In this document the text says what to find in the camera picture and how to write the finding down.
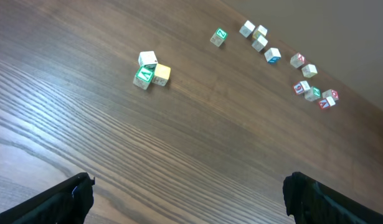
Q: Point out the green z block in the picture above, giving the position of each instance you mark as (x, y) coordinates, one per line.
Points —
(312, 94)
(219, 37)

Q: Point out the plain wooden block top-left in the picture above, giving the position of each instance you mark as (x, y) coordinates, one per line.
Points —
(247, 29)

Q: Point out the red A number one block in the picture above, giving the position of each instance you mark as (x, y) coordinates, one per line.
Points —
(326, 102)

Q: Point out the red Q wooden block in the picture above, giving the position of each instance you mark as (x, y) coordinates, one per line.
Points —
(331, 93)

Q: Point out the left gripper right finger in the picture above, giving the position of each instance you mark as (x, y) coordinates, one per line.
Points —
(311, 202)

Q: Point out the green Z block right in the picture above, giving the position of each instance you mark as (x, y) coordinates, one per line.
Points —
(312, 94)

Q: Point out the blue letter wooden block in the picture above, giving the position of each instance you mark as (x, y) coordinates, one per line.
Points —
(272, 55)

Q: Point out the wooden block green V side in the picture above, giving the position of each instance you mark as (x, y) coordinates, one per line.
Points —
(148, 60)

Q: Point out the red-sided K wooden block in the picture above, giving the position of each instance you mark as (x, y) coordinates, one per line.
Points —
(301, 87)

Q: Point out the green Z block left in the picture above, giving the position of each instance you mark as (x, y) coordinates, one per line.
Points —
(219, 37)

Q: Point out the yellow-sided wooden block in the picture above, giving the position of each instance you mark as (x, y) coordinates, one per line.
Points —
(260, 30)

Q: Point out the wooden block with number eight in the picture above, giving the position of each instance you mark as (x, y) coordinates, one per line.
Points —
(260, 43)

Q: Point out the plain wooden block top-right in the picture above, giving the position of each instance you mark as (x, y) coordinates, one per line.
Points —
(309, 70)

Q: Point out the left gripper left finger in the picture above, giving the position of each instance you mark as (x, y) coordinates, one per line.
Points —
(68, 202)

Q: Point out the yellow top wooden block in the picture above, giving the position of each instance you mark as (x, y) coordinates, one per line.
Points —
(161, 74)

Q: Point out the red A wooden block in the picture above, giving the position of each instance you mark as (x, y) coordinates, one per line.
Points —
(297, 60)

